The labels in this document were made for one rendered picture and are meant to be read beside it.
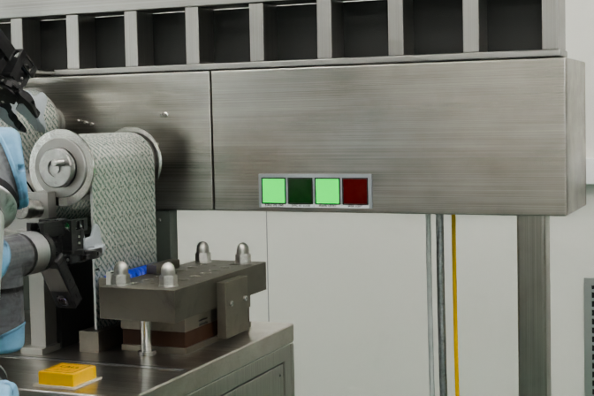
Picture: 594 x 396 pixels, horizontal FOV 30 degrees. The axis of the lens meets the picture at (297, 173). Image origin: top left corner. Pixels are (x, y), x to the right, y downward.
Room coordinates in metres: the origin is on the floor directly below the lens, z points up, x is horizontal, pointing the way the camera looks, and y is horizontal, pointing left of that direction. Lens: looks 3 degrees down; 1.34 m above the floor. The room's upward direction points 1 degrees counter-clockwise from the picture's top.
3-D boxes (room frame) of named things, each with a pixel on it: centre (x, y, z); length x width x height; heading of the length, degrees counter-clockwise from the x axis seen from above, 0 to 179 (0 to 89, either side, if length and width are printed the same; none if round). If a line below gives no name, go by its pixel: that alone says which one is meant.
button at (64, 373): (1.85, 0.39, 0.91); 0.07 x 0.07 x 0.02; 67
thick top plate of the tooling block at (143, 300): (2.20, 0.22, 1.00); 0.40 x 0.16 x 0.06; 157
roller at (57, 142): (2.23, 0.40, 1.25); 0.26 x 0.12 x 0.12; 157
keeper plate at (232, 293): (2.18, 0.13, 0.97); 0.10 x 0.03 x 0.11; 157
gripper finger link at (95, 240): (2.08, 0.38, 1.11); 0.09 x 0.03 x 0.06; 156
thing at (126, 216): (2.21, 0.35, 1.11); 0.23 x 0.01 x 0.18; 157
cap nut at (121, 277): (2.06, 0.33, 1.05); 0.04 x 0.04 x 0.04
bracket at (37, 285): (2.10, 0.50, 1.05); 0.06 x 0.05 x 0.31; 157
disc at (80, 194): (2.12, 0.45, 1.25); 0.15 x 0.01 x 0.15; 67
